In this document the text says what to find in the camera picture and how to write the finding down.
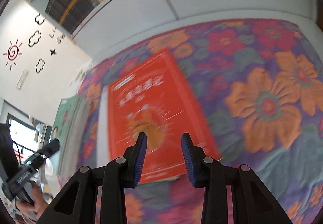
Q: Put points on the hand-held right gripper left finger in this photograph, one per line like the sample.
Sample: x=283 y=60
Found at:
x=141 y=161

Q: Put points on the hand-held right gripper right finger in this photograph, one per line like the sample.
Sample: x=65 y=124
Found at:
x=188 y=161

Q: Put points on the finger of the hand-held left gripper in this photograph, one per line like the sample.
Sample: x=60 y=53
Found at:
x=45 y=152

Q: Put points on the mint green and white book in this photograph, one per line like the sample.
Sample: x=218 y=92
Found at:
x=75 y=125

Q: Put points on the red orange book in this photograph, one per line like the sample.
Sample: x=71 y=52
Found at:
x=156 y=88

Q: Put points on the person's left hand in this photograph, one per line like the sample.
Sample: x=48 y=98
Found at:
x=37 y=201

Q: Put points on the window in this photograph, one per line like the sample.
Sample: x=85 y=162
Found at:
x=25 y=133

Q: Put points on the floral purple blanket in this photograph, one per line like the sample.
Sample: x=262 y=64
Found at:
x=265 y=113

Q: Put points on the white wall switches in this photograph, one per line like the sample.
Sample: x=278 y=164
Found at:
x=22 y=79

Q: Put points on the black cloud wall decal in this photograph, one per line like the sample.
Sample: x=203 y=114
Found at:
x=39 y=18
x=34 y=38
x=39 y=66

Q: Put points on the black star wall decal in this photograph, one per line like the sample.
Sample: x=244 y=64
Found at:
x=52 y=52

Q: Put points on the red sun wall decal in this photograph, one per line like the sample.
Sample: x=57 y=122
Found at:
x=12 y=54

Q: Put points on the black lettering wall decal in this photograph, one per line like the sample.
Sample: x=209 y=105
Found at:
x=55 y=37

